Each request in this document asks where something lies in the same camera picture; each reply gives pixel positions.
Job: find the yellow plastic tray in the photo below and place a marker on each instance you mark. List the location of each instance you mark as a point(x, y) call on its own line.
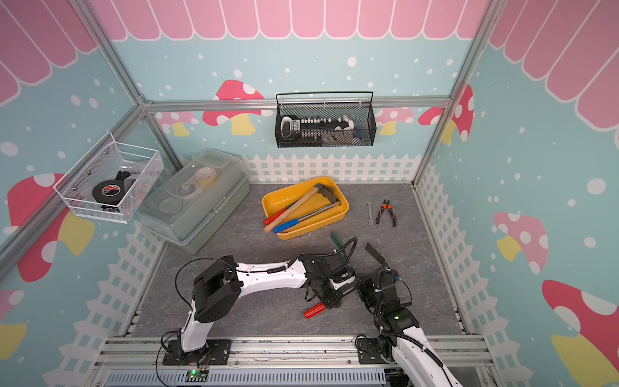
point(279, 200)

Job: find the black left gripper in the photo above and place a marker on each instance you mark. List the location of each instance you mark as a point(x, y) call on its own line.
point(332, 300)

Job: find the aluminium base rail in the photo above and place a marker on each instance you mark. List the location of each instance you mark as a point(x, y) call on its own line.
point(286, 360)

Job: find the wooden handled small hoe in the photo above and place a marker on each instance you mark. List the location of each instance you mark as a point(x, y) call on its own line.
point(280, 215)

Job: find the small steel wrench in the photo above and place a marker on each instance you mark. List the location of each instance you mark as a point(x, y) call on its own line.
point(370, 214)

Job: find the black tape roll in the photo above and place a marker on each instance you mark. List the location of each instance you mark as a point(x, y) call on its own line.
point(109, 193)

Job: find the green handled small hoe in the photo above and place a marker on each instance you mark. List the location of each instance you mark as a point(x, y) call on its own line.
point(340, 247)

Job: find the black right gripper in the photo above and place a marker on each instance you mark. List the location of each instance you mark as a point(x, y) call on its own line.
point(363, 285)

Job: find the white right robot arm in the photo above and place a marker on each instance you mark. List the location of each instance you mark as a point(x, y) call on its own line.
point(401, 339)

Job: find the black wire mesh basket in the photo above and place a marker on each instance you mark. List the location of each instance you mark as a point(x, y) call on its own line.
point(357, 105)

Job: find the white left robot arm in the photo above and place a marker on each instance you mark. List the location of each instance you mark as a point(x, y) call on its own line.
point(218, 288)

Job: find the translucent green storage box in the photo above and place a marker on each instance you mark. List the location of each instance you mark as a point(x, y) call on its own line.
point(195, 202)

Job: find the clear acrylic wall bin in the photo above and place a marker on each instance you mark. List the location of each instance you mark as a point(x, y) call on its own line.
point(138, 167)

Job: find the white socket set holder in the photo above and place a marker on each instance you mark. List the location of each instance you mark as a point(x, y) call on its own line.
point(292, 128)

